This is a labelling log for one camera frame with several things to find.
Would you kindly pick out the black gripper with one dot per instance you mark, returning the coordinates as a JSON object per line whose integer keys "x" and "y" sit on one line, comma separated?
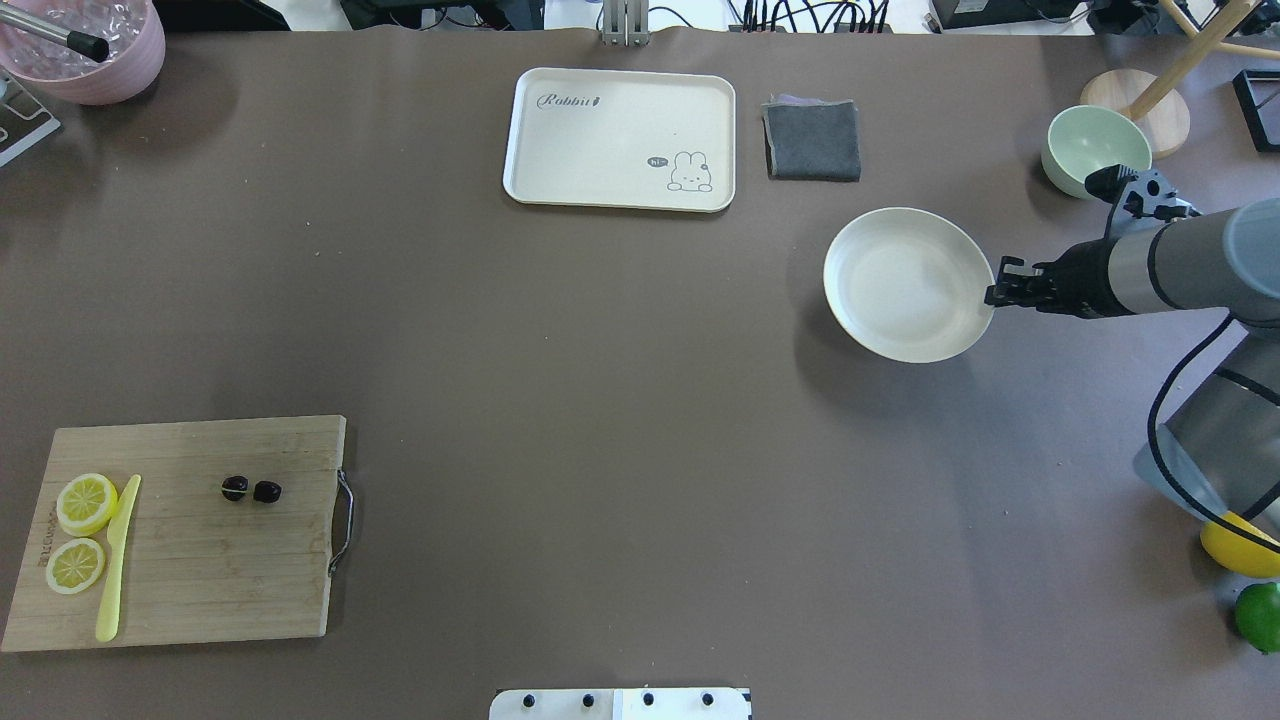
{"x": 1082, "y": 277}

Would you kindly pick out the cream round plate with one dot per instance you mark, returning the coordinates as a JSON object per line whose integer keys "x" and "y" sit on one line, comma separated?
{"x": 908, "y": 285}

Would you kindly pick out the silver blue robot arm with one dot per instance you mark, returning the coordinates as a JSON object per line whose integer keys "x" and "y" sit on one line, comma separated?
{"x": 1211, "y": 432}

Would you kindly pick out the cream rabbit tray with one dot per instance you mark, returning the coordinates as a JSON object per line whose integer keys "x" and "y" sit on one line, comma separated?
{"x": 622, "y": 139}

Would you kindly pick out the dark cherry right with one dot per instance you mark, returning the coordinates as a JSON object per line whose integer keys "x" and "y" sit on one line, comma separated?
{"x": 267, "y": 491}

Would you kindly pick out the mint green bowl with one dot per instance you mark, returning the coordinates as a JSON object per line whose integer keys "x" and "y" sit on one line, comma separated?
{"x": 1086, "y": 138}

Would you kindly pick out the wooden cup stand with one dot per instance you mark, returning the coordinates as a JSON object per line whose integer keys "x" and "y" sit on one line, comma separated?
{"x": 1153, "y": 103}

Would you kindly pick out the grey folded cloth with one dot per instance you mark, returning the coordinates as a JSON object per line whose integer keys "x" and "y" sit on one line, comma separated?
{"x": 810, "y": 139}

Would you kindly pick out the yellow lemon middle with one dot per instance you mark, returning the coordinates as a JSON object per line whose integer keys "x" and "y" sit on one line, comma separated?
{"x": 1237, "y": 554}

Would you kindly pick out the green lime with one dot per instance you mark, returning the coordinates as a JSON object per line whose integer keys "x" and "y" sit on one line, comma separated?
{"x": 1256, "y": 616}

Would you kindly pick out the bamboo cutting board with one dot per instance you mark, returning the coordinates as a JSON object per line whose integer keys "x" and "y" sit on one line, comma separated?
{"x": 199, "y": 568}

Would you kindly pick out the pink bowl with ice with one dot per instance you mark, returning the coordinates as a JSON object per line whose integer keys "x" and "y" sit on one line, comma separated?
{"x": 137, "y": 51}

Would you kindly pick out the lemon slice near edge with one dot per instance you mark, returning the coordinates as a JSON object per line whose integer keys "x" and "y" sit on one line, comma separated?
{"x": 86, "y": 504}

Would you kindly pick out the yellow plastic knife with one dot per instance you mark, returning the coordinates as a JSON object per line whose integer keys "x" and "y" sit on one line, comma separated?
{"x": 110, "y": 606}

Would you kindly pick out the aluminium frame post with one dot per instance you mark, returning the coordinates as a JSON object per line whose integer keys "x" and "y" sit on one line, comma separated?
{"x": 625, "y": 23}

